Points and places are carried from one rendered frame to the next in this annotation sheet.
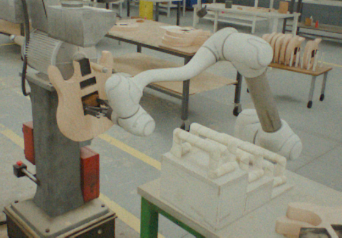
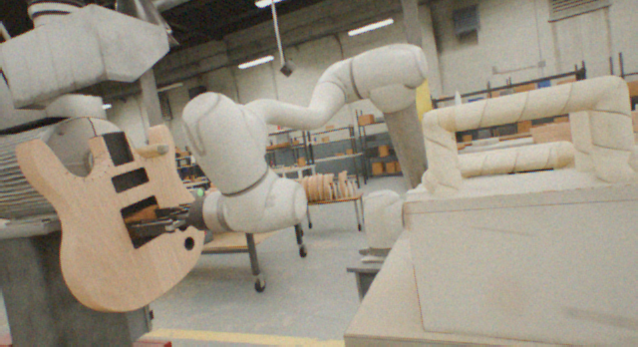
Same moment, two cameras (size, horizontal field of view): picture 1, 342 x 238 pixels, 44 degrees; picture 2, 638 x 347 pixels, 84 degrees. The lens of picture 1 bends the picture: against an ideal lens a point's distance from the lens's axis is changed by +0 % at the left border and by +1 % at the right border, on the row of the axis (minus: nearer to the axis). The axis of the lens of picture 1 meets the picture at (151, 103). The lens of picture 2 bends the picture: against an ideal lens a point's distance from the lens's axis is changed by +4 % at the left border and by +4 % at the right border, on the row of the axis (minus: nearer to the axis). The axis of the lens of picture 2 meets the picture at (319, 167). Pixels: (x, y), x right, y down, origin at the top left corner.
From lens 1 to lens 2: 116 cm
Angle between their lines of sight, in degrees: 28
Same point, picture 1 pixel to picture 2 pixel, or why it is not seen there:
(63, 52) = (63, 144)
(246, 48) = (394, 55)
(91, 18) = (114, 21)
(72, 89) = (95, 192)
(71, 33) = (69, 66)
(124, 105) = (242, 154)
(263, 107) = (420, 159)
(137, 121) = (272, 191)
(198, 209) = (611, 306)
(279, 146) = not seen: hidden behind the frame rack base
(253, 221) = not seen: outside the picture
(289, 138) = not seen: hidden behind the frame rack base
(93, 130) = (159, 278)
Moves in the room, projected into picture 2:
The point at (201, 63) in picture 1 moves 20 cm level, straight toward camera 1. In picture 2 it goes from (330, 101) to (359, 84)
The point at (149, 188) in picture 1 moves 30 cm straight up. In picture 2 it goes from (377, 325) to (342, 113)
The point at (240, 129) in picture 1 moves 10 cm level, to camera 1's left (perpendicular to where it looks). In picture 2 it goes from (378, 216) to (357, 222)
